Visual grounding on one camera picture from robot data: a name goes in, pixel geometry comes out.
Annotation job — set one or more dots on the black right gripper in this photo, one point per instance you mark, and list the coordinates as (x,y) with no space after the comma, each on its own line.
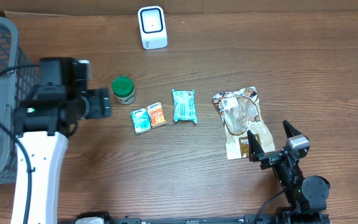
(256,150)

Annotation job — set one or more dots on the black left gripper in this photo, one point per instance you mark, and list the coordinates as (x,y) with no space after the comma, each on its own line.
(105,102)

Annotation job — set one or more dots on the beige brown snack bag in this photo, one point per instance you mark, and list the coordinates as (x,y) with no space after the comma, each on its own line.
(240,112)

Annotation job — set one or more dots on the green lid white jar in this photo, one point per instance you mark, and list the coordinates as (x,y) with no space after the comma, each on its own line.
(124,90)

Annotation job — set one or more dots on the teal tissue pack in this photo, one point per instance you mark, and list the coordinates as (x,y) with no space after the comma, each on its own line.
(140,121)

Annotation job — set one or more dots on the orange tissue pack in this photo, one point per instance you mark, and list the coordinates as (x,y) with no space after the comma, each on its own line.
(156,115)

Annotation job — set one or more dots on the teal wet wipes pack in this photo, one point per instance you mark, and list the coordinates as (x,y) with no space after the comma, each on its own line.
(184,106)

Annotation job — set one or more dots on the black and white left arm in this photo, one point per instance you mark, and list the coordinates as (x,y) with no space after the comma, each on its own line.
(43,123)

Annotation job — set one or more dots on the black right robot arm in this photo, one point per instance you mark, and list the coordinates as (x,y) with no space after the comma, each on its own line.
(306,196)

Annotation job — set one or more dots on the white barcode scanner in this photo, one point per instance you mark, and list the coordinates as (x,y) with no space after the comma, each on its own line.
(153,30)

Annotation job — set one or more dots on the grey plastic mesh basket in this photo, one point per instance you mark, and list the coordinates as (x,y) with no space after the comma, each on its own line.
(14,86)

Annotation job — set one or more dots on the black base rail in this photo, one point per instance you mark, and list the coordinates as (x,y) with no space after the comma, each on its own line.
(185,221)

